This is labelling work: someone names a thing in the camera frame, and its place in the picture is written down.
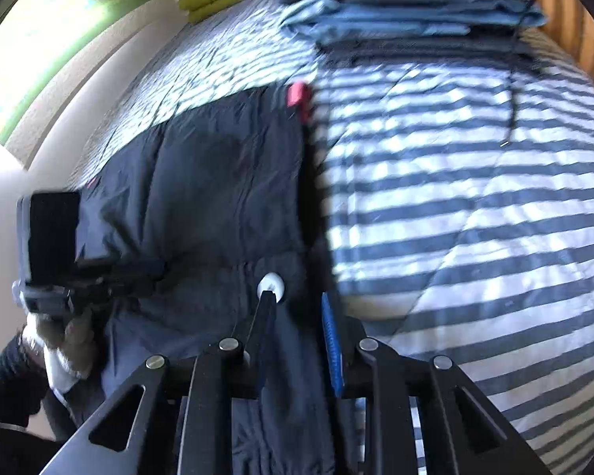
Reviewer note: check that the folded light blue garment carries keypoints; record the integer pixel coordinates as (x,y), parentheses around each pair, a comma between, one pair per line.
(401,22)

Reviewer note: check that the black pants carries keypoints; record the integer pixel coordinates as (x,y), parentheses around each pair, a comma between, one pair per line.
(203,183)

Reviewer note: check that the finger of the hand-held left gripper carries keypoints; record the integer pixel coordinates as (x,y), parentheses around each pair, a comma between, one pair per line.
(123,277)

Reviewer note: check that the person's left hand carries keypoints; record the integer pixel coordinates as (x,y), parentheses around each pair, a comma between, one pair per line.
(76,346)

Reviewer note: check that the folded grey garment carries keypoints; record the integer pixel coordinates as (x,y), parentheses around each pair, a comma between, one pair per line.
(425,49)

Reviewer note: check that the blue white striped bed quilt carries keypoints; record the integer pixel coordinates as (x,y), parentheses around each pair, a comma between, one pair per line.
(450,208)

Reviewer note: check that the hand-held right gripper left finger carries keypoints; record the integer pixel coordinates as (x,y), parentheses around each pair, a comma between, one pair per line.
(263,336)

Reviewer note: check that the person's left forearm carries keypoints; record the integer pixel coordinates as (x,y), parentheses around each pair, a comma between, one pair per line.
(5,386)

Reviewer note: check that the wooden slat bed rail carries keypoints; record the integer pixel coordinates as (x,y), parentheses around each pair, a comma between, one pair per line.
(574,20)

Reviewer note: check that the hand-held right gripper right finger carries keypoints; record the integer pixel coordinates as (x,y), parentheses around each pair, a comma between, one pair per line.
(332,356)

